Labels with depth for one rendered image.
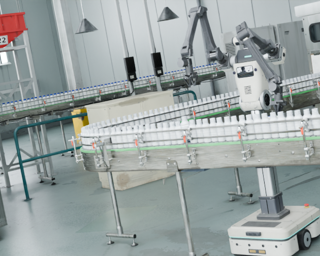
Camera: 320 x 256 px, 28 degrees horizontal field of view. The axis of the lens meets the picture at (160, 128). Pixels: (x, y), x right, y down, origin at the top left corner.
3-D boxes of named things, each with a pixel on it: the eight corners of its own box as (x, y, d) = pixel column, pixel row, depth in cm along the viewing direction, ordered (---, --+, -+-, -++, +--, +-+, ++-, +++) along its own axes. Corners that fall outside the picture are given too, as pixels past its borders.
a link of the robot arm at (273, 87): (280, 75, 437) (269, 82, 441) (273, 71, 428) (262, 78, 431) (287, 90, 432) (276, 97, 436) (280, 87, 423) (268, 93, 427)
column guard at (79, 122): (74, 144, 1525) (66, 98, 1513) (86, 140, 1555) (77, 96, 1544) (86, 142, 1501) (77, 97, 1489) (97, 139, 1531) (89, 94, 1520)
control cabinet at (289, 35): (305, 124, 1175) (289, 21, 1155) (326, 124, 1133) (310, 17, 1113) (273, 133, 1131) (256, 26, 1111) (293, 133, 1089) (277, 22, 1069)
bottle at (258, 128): (260, 137, 427) (256, 113, 426) (266, 137, 423) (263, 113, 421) (254, 139, 424) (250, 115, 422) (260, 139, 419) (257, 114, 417)
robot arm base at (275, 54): (269, 45, 481) (268, 60, 478) (264, 41, 475) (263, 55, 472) (280, 43, 476) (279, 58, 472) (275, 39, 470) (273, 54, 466)
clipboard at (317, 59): (314, 78, 815) (310, 53, 811) (328, 77, 795) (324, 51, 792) (312, 78, 812) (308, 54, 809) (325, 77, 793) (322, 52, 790)
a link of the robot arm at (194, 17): (204, 9, 481) (192, 12, 488) (200, 4, 477) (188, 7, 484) (193, 56, 462) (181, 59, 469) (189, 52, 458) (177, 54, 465)
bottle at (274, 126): (270, 138, 415) (266, 113, 413) (274, 136, 420) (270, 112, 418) (278, 137, 411) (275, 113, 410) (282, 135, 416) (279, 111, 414)
